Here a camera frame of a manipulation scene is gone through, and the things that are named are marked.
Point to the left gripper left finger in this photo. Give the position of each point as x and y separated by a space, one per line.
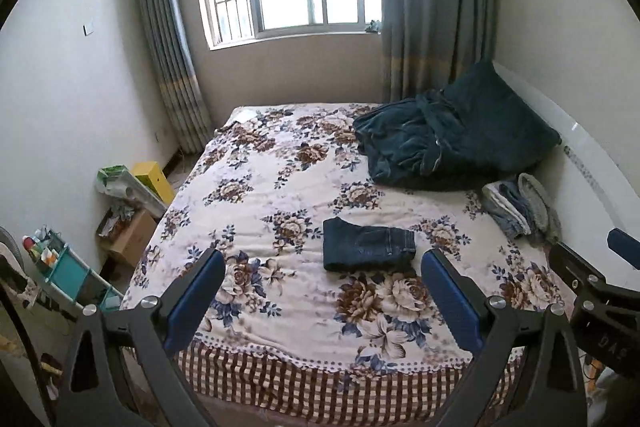
97 388

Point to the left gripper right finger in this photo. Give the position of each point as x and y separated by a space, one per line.
548 388

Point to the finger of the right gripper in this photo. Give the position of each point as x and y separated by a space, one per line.
625 246

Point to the dark blue denim pants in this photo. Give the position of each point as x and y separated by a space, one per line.
347 247

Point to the grey folded clothes pile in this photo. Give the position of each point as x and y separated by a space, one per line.
522 209

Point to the teal storage cart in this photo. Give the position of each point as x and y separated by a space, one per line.
64 276

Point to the cardboard box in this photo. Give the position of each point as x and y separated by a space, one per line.
127 243

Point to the floral bed quilt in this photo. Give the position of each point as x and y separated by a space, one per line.
287 343

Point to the dark teal blanket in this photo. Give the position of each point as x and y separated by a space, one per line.
474 131

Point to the white green plastic bag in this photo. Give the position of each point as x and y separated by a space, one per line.
119 183

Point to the yellow box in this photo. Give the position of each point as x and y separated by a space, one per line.
151 175

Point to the left grey curtain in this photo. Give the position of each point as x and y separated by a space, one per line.
175 74

